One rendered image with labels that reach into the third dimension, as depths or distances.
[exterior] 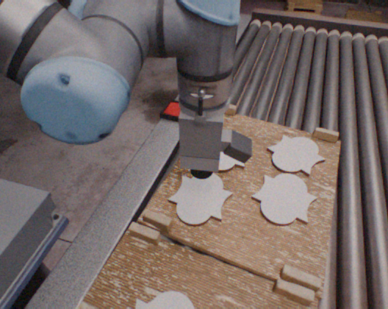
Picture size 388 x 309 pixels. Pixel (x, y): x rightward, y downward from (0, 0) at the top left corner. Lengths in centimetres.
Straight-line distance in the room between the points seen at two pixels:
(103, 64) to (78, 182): 175
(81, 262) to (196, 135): 32
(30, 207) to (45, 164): 156
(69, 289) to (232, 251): 29
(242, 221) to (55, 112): 43
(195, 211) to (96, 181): 142
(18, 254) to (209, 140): 42
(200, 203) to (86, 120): 38
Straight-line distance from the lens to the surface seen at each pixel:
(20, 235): 62
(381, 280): 63
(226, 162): 65
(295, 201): 61
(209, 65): 35
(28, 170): 220
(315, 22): 150
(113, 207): 63
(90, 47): 25
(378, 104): 105
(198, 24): 33
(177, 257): 53
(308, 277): 52
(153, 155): 72
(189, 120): 40
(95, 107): 22
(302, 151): 72
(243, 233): 56
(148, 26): 34
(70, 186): 197
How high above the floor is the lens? 142
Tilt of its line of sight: 45 degrees down
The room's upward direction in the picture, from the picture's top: straight up
